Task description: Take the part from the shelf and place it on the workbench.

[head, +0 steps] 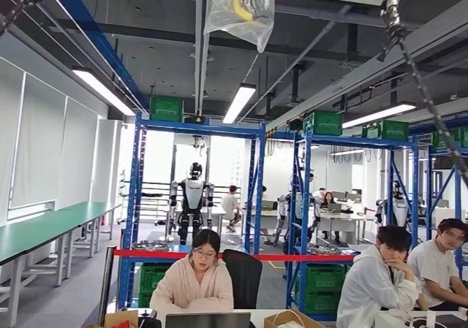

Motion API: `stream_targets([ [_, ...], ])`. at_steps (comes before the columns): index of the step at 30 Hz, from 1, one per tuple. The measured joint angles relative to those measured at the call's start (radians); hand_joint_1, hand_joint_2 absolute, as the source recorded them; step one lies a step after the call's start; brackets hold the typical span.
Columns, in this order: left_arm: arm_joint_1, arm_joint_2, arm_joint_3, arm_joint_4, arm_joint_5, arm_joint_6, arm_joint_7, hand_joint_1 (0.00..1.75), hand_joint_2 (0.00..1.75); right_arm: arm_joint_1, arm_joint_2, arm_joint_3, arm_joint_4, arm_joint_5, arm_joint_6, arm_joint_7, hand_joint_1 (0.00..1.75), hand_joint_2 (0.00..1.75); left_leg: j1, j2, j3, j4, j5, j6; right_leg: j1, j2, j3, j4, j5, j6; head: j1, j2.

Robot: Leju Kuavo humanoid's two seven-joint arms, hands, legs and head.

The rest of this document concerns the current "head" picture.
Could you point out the green top workbench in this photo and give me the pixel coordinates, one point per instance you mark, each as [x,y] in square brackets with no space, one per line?
[91,208]
[29,234]

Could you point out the person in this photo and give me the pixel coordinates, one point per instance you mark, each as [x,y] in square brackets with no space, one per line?
[435,267]
[197,287]
[373,282]
[230,205]
[327,199]

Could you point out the green plastic crate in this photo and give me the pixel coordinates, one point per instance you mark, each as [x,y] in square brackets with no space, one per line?
[166,109]
[144,300]
[323,123]
[323,302]
[387,130]
[464,137]
[155,277]
[325,278]
[444,138]

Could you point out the clear plastic bag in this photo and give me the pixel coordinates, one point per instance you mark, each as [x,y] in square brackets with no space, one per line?
[237,18]

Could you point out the long ceiling tube light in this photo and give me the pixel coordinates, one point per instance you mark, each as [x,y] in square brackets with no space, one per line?
[102,91]
[347,152]
[240,103]
[380,115]

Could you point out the black barrier post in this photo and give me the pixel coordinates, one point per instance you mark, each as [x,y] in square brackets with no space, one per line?
[106,287]

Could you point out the open cardboard box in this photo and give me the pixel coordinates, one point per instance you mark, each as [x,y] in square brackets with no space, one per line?
[271,322]

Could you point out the white desk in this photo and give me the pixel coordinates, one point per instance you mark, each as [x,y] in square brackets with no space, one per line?
[340,222]
[218,214]

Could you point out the blue steel beam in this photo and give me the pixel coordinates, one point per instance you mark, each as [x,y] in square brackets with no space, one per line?
[91,30]

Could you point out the black office chair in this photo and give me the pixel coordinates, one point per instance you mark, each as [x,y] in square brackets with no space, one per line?
[243,277]

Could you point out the grey overhead gantry rail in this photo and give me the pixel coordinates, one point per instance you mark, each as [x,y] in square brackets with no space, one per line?
[201,50]
[365,71]

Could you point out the dark laptop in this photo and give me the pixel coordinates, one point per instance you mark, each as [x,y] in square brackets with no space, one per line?
[334,207]
[208,321]

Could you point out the silver black humanoid robot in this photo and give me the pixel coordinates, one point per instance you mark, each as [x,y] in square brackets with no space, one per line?
[193,195]
[282,207]
[400,212]

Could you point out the blue steel shelf rack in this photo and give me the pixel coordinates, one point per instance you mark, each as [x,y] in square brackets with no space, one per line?
[306,195]
[133,195]
[457,195]

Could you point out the silver stamped metal panel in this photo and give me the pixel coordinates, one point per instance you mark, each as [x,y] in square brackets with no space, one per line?
[323,250]
[150,245]

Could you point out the black desk item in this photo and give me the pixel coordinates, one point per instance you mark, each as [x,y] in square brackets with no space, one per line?
[148,320]

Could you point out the grey roller blind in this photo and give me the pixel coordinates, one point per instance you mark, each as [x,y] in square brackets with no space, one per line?
[10,142]
[40,142]
[76,151]

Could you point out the small cardboard box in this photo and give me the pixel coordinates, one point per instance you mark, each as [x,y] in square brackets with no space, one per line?
[116,318]

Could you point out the red barrier belt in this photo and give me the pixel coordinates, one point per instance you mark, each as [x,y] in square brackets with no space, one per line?
[274,257]

